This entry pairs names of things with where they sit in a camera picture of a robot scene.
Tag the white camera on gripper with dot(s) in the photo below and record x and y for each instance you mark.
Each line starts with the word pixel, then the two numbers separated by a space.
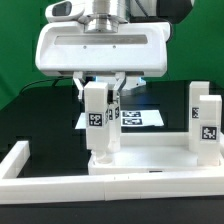
pixel 65 10

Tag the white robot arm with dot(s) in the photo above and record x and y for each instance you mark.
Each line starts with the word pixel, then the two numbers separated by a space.
pixel 107 15

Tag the marker sheet black white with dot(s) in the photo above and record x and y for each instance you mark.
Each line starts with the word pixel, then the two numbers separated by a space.
pixel 141 118

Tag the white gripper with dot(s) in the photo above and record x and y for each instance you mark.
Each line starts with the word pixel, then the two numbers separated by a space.
pixel 137 49

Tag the white U-shaped fence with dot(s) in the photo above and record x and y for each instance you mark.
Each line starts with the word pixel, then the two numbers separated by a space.
pixel 58 189

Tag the white desk top tray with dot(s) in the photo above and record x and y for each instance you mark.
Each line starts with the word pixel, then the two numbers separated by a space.
pixel 149 152

